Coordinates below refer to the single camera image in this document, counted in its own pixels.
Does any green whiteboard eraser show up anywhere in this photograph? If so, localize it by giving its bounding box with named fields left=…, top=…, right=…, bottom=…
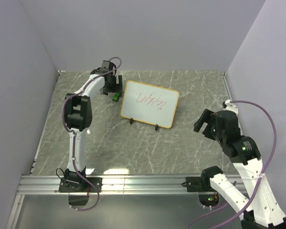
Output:
left=112, top=93, right=122, bottom=102

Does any yellow framed whiteboard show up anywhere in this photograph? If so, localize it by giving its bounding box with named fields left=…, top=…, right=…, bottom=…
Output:
left=120, top=80, right=179, bottom=129

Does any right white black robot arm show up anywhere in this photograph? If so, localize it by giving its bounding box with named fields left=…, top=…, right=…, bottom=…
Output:
left=194, top=100, right=286, bottom=229

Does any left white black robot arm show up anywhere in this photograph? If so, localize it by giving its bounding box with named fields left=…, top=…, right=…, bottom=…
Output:
left=61, top=66, right=123, bottom=192

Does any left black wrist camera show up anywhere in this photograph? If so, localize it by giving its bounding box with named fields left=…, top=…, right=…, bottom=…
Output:
left=101, top=60, right=116, bottom=72

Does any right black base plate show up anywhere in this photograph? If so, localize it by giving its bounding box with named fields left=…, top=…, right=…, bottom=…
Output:
left=181, top=177, right=205, bottom=192

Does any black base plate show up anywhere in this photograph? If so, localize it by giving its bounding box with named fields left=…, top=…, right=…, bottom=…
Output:
left=58, top=177, right=102, bottom=193
left=181, top=177, right=205, bottom=192

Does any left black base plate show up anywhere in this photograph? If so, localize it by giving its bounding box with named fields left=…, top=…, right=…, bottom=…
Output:
left=58, top=177, right=102, bottom=193

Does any aluminium front rail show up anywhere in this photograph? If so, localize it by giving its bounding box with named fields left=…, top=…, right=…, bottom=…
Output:
left=16, top=174, right=248, bottom=196

